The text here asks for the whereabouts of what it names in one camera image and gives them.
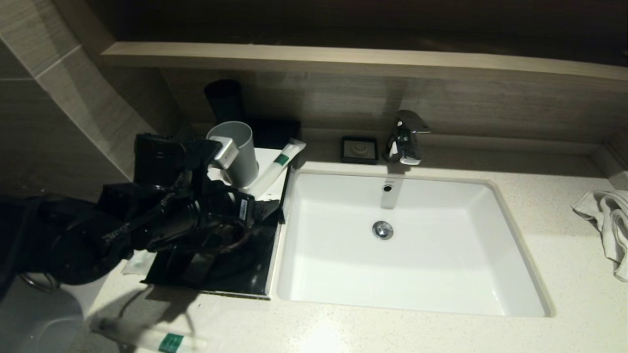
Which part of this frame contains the long packet with green label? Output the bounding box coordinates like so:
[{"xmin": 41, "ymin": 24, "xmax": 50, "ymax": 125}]
[
  {"xmin": 92, "ymin": 316, "xmax": 208, "ymax": 353},
  {"xmin": 245, "ymin": 139, "xmax": 307, "ymax": 198}
]

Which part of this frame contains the black sliding drawer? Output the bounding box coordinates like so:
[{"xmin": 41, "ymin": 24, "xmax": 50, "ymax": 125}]
[{"xmin": 141, "ymin": 208, "xmax": 283, "ymax": 300}]

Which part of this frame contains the white rectangular mat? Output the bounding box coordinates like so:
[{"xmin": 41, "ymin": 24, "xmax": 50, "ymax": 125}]
[{"xmin": 209, "ymin": 147, "xmax": 291, "ymax": 202}]

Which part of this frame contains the grey plastic cup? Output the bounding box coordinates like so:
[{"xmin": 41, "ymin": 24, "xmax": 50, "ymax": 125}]
[{"xmin": 206, "ymin": 121, "xmax": 259, "ymax": 188}]

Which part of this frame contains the black square soap dish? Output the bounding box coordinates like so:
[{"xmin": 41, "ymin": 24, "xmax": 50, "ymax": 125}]
[{"xmin": 341, "ymin": 137, "xmax": 379, "ymax": 165}]

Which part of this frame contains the black plastic cup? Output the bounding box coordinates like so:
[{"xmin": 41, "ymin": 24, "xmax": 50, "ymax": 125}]
[{"xmin": 203, "ymin": 80, "xmax": 246, "ymax": 126}]

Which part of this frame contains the small clear plastic packet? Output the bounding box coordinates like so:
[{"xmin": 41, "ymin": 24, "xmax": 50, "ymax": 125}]
[{"xmin": 122, "ymin": 249, "xmax": 157, "ymax": 276}]

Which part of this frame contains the chrome faucet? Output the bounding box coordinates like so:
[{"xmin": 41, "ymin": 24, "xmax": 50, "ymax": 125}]
[{"xmin": 384, "ymin": 111, "xmax": 431, "ymax": 166}]

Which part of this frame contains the white rectangular sink basin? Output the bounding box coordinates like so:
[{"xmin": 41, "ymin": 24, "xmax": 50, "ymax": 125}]
[{"xmin": 278, "ymin": 170, "xmax": 555, "ymax": 317}]

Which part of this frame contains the grey toilet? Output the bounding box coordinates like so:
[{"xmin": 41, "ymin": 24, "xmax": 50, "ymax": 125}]
[{"xmin": 0, "ymin": 275, "xmax": 87, "ymax": 353}]

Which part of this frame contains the white crumpled towel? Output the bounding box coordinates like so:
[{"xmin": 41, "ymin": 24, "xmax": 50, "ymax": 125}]
[{"xmin": 572, "ymin": 190, "xmax": 628, "ymax": 283}]

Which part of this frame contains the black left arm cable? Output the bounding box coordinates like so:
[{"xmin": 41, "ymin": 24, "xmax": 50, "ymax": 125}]
[{"xmin": 204, "ymin": 222, "xmax": 252, "ymax": 254}]

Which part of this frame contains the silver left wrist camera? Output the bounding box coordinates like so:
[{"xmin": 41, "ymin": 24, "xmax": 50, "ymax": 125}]
[{"xmin": 209, "ymin": 136, "xmax": 240, "ymax": 170}]

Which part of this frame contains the light wooden wall shelf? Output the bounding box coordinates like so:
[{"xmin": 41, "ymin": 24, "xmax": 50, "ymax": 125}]
[{"xmin": 102, "ymin": 42, "xmax": 628, "ymax": 85}]

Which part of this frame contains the black looped hose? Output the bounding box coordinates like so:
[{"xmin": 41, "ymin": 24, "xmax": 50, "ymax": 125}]
[{"xmin": 19, "ymin": 272, "xmax": 62, "ymax": 294}]

